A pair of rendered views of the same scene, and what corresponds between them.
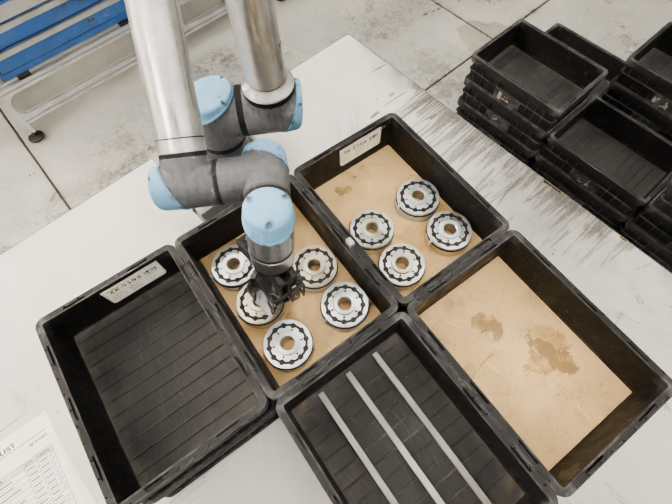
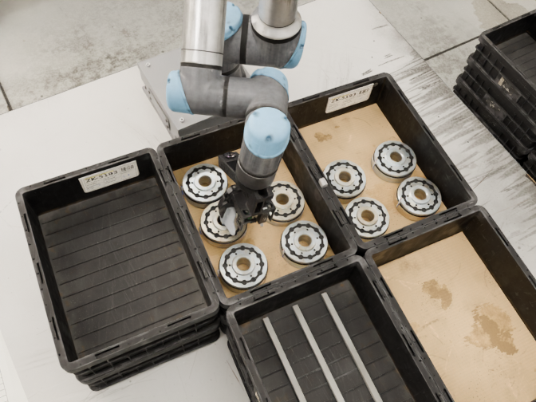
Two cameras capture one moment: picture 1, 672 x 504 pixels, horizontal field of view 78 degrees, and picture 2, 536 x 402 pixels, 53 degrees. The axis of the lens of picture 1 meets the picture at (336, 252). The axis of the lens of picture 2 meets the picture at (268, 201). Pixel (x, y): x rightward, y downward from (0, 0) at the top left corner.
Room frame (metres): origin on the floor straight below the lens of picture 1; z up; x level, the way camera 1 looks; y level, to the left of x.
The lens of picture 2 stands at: (-0.23, 0.07, 1.92)
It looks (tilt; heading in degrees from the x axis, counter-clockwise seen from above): 61 degrees down; 2
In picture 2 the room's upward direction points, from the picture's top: 8 degrees clockwise
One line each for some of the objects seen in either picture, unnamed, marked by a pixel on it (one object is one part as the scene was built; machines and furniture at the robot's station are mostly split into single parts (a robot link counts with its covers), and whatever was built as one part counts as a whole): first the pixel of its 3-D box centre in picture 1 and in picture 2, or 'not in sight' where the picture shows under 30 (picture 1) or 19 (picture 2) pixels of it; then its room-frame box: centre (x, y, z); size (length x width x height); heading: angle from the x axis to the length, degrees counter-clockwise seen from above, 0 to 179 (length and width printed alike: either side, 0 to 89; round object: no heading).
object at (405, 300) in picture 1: (396, 200); (374, 155); (0.48, -0.14, 0.92); 0.40 x 0.30 x 0.02; 32
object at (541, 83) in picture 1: (516, 107); (518, 99); (1.23, -0.79, 0.37); 0.40 x 0.30 x 0.45; 38
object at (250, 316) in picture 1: (259, 301); (223, 221); (0.29, 0.17, 0.86); 0.10 x 0.10 x 0.01
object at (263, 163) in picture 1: (256, 177); (258, 99); (0.41, 0.12, 1.14); 0.11 x 0.11 x 0.08; 4
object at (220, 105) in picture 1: (217, 112); (219, 35); (0.72, 0.26, 0.97); 0.13 x 0.12 x 0.14; 94
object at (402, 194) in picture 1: (417, 197); (395, 158); (0.52, -0.20, 0.86); 0.10 x 0.10 x 0.01
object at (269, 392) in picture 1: (282, 274); (253, 199); (0.32, 0.11, 0.92); 0.40 x 0.30 x 0.02; 32
